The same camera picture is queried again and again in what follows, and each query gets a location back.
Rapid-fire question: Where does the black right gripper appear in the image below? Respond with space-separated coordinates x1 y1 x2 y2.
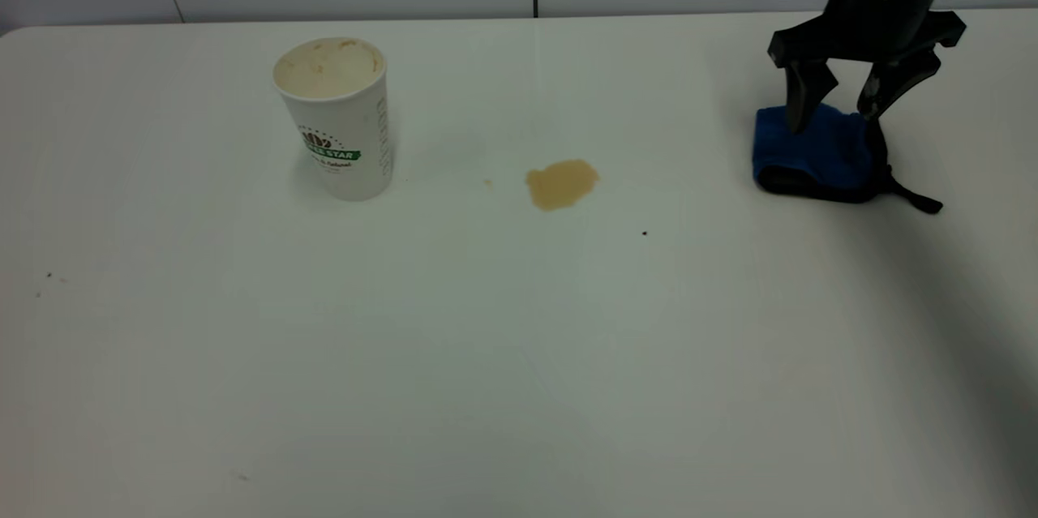
766 0 972 135

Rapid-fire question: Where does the brown coffee spill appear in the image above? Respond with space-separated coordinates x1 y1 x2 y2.
525 160 602 212

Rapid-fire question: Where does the blue cloth with black trim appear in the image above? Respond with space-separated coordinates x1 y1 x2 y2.
752 102 944 216

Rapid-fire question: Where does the white paper coffee cup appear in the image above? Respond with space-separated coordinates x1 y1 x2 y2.
272 37 396 203

